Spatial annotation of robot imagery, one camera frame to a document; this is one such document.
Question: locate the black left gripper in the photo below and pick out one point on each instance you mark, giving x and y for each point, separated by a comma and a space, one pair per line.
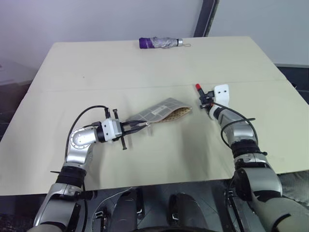
122, 130

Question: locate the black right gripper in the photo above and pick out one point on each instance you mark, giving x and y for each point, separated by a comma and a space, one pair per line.
209, 97

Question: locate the black marker with red cap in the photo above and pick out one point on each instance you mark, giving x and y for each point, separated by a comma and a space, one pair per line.
199, 88

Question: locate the grey grid pouch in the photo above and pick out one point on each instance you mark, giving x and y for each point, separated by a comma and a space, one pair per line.
159, 110

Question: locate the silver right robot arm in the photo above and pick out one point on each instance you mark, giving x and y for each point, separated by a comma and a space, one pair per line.
241, 131

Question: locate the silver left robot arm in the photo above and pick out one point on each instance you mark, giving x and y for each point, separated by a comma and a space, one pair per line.
79, 139

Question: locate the beige table cover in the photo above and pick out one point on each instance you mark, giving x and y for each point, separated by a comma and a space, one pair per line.
154, 72

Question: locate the folded purple silver umbrella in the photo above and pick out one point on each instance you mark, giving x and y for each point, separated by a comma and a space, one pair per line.
157, 42

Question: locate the dark rounded shape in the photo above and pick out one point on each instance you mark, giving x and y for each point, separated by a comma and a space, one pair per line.
126, 207
181, 207

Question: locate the grey fabric cushion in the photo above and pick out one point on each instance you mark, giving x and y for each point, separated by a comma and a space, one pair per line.
294, 184

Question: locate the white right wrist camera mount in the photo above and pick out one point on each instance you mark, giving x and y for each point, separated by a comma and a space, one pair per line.
222, 93

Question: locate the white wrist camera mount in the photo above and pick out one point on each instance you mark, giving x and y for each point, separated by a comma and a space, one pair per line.
110, 129
222, 93

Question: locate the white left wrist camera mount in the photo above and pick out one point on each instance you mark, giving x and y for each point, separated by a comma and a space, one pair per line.
110, 129

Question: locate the dark upright post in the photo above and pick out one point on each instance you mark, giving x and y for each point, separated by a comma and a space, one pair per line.
205, 18

